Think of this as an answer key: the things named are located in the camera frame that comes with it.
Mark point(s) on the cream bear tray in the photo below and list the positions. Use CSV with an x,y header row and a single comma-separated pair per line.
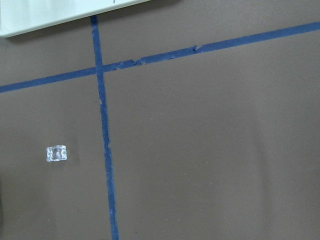
x,y
18,17

